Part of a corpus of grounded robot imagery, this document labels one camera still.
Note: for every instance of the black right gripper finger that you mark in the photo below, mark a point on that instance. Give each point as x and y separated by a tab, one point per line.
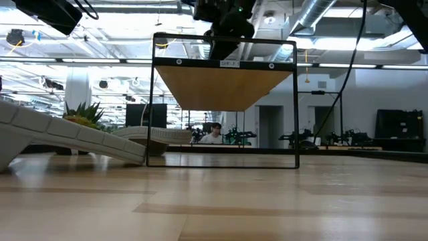
222	48

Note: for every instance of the black frame wooden shelf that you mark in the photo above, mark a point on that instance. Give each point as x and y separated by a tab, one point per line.
220	87

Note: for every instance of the black green background robot arm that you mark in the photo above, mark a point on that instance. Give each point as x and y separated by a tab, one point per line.
240	136

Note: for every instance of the black background robot arm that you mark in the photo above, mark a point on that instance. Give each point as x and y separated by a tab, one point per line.
351	138
297	136

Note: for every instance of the person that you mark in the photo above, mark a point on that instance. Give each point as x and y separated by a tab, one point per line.
212	135

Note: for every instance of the long wooden background table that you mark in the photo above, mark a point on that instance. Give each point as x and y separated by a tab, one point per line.
234	146

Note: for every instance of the black computer monitor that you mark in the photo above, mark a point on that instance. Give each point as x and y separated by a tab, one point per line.
137	115

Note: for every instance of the trailing green vine plant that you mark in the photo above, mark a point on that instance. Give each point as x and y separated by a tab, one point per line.
112	128

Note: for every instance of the white round pillar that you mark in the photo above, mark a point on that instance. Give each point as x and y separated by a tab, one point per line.
77	88

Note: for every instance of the potted succulent in black pot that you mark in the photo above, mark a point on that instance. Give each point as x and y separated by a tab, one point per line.
85	114

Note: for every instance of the black background cabinet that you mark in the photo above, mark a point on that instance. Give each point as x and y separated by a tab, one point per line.
399	129

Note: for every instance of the black metal background frame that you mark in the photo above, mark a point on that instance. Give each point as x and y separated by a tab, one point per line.
317	92

